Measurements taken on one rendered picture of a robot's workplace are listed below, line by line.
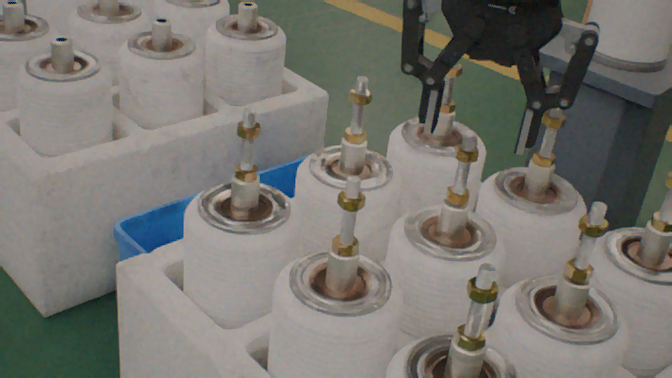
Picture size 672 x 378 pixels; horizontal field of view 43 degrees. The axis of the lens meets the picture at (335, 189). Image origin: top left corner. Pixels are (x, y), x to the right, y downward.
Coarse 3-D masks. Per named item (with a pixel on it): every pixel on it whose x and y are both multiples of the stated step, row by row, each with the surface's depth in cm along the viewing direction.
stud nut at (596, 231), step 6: (582, 216) 58; (582, 222) 58; (588, 222) 58; (606, 222) 58; (582, 228) 58; (588, 228) 58; (594, 228) 58; (600, 228) 58; (606, 228) 58; (588, 234) 58; (594, 234) 58; (600, 234) 58
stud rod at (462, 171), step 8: (464, 136) 65; (472, 136) 64; (464, 144) 65; (472, 144) 65; (456, 168) 66; (464, 168) 66; (456, 176) 66; (464, 176) 66; (456, 184) 67; (464, 184) 66; (456, 192) 67; (464, 192) 67
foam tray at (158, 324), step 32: (160, 256) 74; (128, 288) 72; (160, 288) 71; (128, 320) 74; (160, 320) 69; (192, 320) 68; (256, 320) 69; (128, 352) 77; (160, 352) 71; (192, 352) 67; (224, 352) 65; (256, 352) 68
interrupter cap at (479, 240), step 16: (432, 208) 72; (416, 224) 69; (432, 224) 70; (480, 224) 71; (416, 240) 67; (432, 240) 68; (464, 240) 69; (480, 240) 68; (496, 240) 69; (448, 256) 66; (464, 256) 66; (480, 256) 67
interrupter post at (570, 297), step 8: (560, 280) 61; (568, 280) 60; (560, 288) 61; (568, 288) 60; (576, 288) 60; (584, 288) 60; (560, 296) 61; (568, 296) 60; (576, 296) 60; (584, 296) 60; (552, 304) 62; (560, 304) 61; (568, 304) 61; (576, 304) 61; (584, 304) 61; (560, 312) 61; (568, 312) 61; (576, 312) 61
